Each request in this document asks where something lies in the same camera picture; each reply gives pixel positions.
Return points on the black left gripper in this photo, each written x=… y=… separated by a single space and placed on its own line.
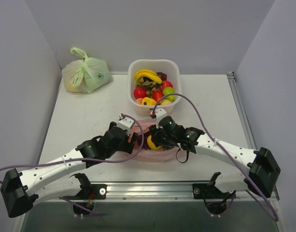
x=130 y=144

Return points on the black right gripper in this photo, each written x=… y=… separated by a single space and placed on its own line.
x=157 y=137

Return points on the yellow fruit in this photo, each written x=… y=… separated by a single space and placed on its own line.
x=151 y=145

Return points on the pink plastic bag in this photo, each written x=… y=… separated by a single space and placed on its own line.
x=162 y=155

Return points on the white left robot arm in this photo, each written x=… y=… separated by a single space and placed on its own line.
x=19 y=188

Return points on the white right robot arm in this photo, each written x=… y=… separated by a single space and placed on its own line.
x=259 y=168

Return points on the peach fruit in basket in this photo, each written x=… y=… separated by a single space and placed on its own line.
x=139 y=100

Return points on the dark red fruit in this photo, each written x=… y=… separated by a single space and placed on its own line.
x=162 y=76

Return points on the white plastic fruit basket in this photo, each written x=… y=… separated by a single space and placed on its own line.
x=168 y=67

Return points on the green knotted plastic bag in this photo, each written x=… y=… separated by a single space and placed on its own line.
x=85 y=74

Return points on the red grape bunch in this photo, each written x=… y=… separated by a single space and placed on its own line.
x=145 y=145

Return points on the yellow bell pepper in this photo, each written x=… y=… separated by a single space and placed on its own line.
x=148 y=101

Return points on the pale yellow pear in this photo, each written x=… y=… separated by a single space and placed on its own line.
x=165 y=102

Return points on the red apple left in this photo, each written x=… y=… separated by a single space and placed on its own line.
x=139 y=92

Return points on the red apple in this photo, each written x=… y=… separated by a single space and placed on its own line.
x=139 y=92
x=165 y=84

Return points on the green pear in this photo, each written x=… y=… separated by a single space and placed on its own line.
x=167 y=91

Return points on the red apple right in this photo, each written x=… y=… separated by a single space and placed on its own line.
x=165 y=84

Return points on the yellow banana bunch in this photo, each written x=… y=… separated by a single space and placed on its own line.
x=149 y=74

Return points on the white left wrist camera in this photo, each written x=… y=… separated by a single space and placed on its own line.
x=125 y=123

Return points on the aluminium front rail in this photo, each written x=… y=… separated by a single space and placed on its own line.
x=147 y=192

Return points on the aluminium rail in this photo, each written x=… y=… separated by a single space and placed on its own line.
x=147 y=192
x=241 y=111

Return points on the aluminium right side rail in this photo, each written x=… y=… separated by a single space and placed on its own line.
x=241 y=111

